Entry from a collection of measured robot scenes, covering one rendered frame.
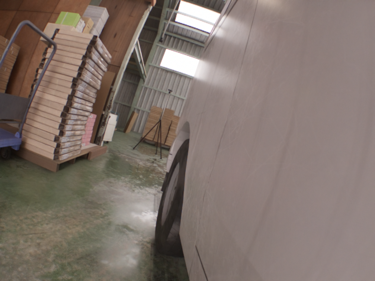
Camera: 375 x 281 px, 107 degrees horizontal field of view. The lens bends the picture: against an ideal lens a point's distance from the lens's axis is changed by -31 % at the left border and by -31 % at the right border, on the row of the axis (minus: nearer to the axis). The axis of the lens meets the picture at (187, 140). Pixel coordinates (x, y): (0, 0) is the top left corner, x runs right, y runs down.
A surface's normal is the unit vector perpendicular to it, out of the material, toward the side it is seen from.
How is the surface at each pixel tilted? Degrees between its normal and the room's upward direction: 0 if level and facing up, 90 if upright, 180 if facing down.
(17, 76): 90
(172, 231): 99
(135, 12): 90
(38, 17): 90
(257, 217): 92
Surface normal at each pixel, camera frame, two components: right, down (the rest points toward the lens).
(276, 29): -0.94, -0.29
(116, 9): 0.14, 0.06
